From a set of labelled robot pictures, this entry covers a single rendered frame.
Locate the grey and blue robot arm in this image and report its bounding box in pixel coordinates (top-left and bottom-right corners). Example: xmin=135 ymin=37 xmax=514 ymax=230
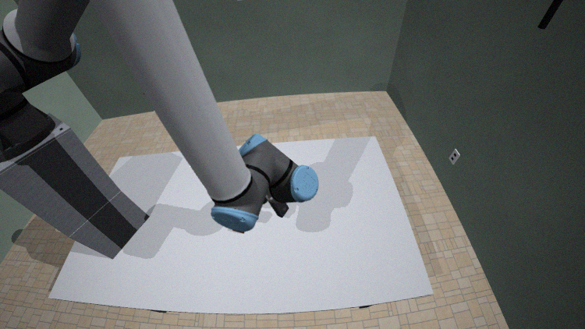
xmin=0 ymin=0 xmax=318 ymax=232

